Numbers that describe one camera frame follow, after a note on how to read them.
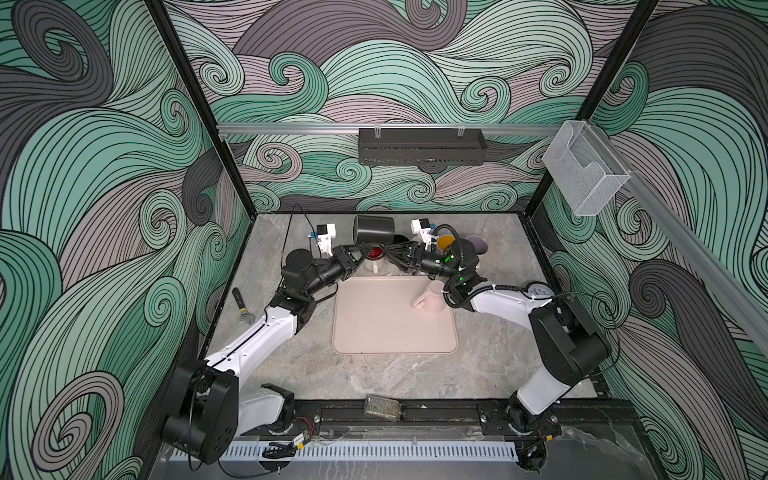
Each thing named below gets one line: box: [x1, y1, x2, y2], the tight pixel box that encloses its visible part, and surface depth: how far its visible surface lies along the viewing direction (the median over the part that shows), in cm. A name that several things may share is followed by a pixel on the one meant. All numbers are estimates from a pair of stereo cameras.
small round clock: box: [526, 281, 556, 300], surface depth 97 cm
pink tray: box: [332, 276, 459, 355], surface depth 91 cm
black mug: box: [352, 215, 395, 245], surface depth 76 cm
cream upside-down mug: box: [363, 246, 386, 274], surface depth 76 cm
